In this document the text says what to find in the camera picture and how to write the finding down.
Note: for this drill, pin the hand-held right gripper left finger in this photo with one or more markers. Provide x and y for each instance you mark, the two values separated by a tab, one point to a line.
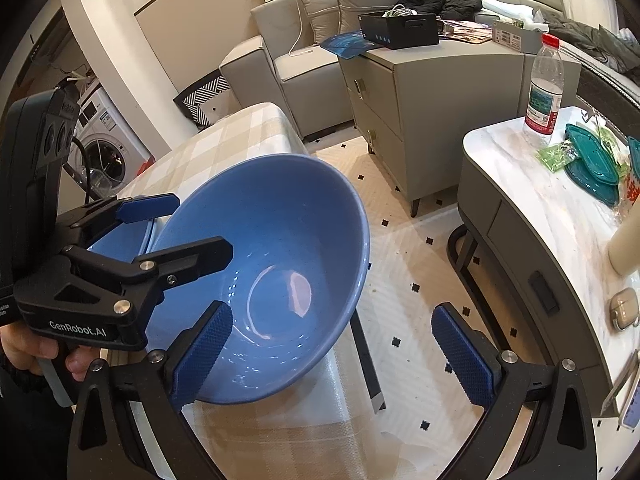
202	360

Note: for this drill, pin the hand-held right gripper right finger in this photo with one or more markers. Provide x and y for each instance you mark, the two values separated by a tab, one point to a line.
462	360

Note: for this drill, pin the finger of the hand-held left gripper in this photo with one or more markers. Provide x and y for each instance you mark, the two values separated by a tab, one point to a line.
200	255
150	207

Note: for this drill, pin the blue bowl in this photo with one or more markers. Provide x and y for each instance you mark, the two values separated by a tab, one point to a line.
280	240
125	242

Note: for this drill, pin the person's left hand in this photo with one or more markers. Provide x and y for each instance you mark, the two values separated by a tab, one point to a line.
22	347

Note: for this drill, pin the white washing machine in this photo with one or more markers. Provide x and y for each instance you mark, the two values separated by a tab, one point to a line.
110	125

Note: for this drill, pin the beige checked tablecloth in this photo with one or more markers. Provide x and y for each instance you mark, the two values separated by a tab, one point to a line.
240	130

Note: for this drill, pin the beige earbud case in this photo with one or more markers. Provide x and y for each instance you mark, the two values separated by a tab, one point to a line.
624	312

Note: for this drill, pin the smartphone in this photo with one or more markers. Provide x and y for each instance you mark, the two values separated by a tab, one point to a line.
632	410

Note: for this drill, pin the cream cup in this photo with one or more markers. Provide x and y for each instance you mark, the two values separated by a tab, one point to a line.
625	250

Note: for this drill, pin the beige sofa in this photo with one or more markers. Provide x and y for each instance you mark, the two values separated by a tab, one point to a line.
300	75

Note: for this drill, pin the teal plastic lid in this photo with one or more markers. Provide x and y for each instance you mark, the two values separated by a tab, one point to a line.
592	152
597	192

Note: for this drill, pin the green snack packet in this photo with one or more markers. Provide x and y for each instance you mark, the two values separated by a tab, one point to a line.
555	155

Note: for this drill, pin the beige side cabinet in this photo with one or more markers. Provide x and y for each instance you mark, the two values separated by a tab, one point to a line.
425	110

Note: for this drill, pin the blue booklet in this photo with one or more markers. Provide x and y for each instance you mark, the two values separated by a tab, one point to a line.
345	42

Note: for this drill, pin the clear water bottle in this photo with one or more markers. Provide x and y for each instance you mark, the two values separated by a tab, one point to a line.
542	100

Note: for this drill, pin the black storage box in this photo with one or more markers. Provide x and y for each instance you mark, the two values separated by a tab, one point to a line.
400	35

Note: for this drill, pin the magazine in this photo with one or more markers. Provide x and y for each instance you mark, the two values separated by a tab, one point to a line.
465	31

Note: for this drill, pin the white cardboard box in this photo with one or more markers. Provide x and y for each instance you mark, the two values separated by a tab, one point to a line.
517	35

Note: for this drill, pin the grey clothing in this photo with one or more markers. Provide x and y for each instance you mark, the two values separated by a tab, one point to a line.
585	35

